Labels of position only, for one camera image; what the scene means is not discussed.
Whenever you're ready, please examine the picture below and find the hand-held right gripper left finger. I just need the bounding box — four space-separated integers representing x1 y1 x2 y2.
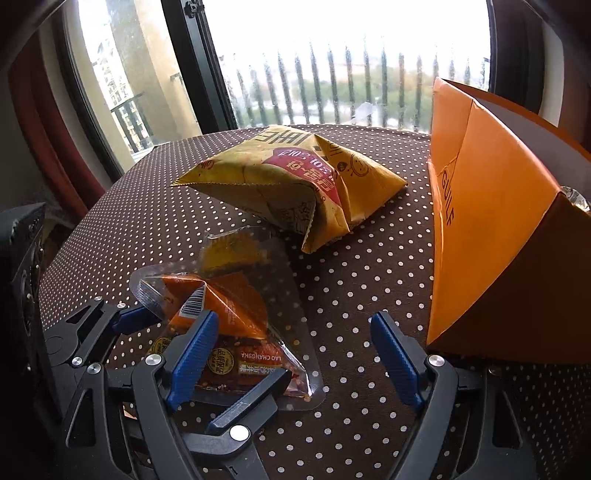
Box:
60 310 293 480

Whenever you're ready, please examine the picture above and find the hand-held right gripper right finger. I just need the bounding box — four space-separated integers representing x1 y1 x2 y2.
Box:
370 311 536 480

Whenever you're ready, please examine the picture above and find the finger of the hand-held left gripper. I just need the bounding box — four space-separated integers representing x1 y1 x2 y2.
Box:
45 298 163 385

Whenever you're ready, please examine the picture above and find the clear orange snack packet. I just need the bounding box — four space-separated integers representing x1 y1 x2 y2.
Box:
129 226 325 411

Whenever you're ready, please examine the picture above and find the orange cardboard box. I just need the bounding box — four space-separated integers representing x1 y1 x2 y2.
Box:
426 78 591 365

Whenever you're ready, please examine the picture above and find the large yellow snack bag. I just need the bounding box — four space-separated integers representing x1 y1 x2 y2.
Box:
172 124 408 254

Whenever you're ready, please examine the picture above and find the brown polka dot tablecloth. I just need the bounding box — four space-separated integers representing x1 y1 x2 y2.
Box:
39 124 591 480

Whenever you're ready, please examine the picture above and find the dark red curtain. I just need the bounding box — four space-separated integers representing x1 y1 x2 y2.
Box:
9 41 109 222

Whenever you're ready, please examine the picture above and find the crinkled silver foil packet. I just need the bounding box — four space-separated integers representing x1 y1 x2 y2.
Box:
560 184 591 209

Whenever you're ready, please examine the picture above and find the beige apartment building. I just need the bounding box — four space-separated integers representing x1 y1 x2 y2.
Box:
90 0 185 154

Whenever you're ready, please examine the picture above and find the dark balcony railing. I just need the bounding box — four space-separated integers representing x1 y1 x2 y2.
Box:
111 41 491 154

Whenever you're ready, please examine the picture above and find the black window frame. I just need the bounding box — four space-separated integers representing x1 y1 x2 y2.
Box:
53 0 591 185

